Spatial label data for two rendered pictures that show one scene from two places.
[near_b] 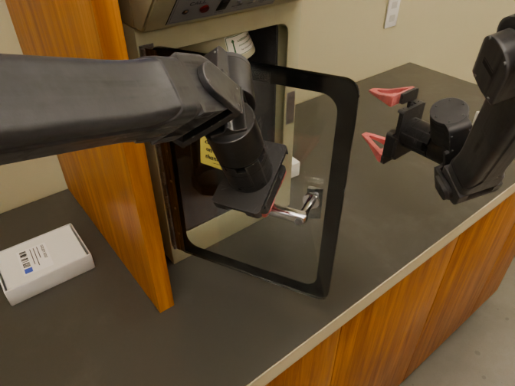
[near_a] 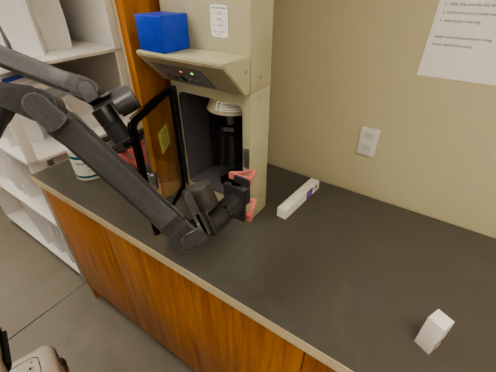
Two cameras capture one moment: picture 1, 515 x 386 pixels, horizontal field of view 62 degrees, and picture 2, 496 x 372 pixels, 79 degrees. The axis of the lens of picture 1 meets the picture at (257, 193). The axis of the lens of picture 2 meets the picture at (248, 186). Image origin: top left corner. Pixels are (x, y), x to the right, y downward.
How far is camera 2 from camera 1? 1.04 m
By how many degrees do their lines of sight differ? 57
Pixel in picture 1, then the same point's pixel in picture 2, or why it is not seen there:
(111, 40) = (133, 74)
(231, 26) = (208, 93)
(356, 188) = (283, 250)
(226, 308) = not seen: hidden behind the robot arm
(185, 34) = (188, 88)
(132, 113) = (44, 80)
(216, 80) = (85, 88)
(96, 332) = not seen: hidden behind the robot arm
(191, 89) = (71, 85)
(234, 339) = (143, 221)
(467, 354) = not seen: outside the picture
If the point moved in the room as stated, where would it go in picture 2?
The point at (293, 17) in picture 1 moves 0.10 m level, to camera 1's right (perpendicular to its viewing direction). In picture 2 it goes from (244, 104) to (255, 116)
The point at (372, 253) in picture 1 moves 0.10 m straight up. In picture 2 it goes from (215, 265) to (212, 242)
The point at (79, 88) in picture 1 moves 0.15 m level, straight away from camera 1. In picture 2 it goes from (33, 68) to (91, 60)
